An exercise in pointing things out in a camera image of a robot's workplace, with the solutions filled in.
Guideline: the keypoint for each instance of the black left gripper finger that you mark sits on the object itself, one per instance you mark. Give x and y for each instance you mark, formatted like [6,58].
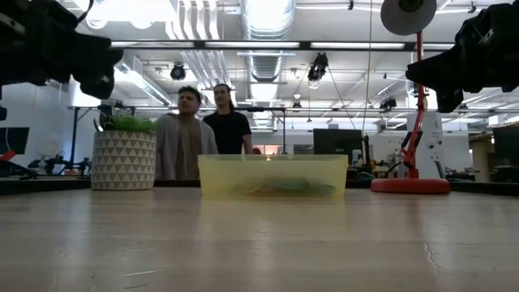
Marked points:
[97,89]
[97,57]

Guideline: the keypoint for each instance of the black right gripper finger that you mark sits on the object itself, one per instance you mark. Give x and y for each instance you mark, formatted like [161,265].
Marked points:
[449,101]
[442,73]

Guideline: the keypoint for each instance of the black background robot arm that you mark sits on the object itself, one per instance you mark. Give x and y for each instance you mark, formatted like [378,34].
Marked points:
[81,166]

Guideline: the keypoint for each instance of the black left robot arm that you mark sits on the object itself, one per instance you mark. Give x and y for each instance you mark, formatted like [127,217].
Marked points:
[8,48]

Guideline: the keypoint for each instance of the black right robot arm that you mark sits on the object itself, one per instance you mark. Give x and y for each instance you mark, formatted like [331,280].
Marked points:
[513,48]

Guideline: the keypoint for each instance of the yellow translucent plastic bin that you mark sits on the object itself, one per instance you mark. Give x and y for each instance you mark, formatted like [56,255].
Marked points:
[271,170]

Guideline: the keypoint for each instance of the white column machine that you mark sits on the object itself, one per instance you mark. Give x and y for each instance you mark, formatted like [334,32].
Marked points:
[431,138]

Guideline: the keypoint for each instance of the black stand pole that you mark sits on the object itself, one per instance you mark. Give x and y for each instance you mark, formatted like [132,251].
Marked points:
[74,138]

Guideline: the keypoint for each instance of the dark computer monitor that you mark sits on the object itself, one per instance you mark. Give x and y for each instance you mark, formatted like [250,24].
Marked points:
[507,146]
[16,140]

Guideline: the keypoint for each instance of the green plant in patterned pot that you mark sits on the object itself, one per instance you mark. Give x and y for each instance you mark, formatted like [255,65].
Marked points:
[123,162]

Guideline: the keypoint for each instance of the black ceiling spotlight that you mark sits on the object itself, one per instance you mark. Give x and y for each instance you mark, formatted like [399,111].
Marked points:
[177,73]
[318,67]

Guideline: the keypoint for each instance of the red desk lamp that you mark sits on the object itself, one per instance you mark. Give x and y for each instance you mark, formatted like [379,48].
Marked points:
[409,185]

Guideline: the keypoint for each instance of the person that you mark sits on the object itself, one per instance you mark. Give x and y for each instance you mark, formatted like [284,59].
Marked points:
[229,130]
[182,142]

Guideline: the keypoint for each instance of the red background tool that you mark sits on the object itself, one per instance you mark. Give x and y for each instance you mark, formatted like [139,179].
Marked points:
[7,155]

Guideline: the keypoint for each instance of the black computer monitor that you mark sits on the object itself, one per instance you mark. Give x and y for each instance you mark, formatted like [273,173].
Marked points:
[336,142]

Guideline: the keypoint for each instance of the black ceiling camera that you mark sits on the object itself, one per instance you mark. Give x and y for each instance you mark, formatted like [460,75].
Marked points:
[388,103]

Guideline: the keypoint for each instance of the black background table frame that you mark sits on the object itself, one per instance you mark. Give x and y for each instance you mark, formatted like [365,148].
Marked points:
[267,109]

